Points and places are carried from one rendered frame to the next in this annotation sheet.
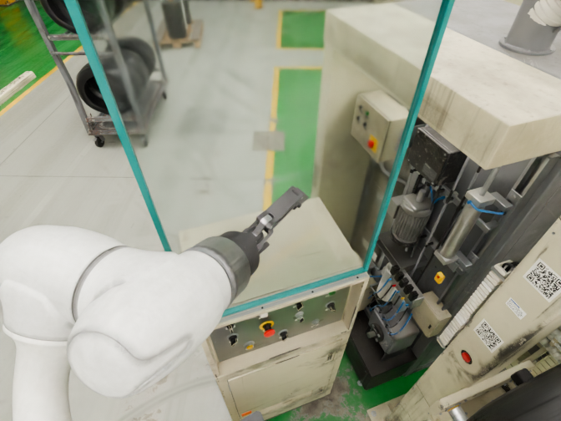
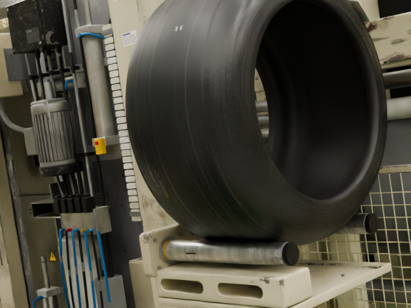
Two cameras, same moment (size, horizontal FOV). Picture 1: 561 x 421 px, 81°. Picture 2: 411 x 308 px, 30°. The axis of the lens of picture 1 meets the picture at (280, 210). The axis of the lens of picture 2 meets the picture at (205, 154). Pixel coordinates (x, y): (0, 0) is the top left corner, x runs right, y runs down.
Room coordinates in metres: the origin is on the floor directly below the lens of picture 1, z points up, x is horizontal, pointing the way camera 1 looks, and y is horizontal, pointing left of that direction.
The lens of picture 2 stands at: (-1.24, 0.04, 1.18)
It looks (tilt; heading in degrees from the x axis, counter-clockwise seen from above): 3 degrees down; 335
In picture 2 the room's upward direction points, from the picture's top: 8 degrees counter-clockwise
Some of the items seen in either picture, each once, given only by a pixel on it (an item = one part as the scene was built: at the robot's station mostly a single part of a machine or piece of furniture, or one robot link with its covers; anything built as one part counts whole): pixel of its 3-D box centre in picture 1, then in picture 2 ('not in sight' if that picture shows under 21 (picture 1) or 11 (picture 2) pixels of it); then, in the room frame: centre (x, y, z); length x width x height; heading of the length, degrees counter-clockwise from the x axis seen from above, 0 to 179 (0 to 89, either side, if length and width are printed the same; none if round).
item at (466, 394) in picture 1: (482, 388); (210, 236); (0.37, -0.71, 0.90); 0.40 x 0.03 x 0.10; 109
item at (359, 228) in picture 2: not in sight; (308, 223); (0.25, -0.90, 0.90); 0.35 x 0.05 x 0.05; 19
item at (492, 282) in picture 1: (472, 311); (130, 122); (0.51, -0.61, 1.19); 0.05 x 0.04 x 0.48; 109
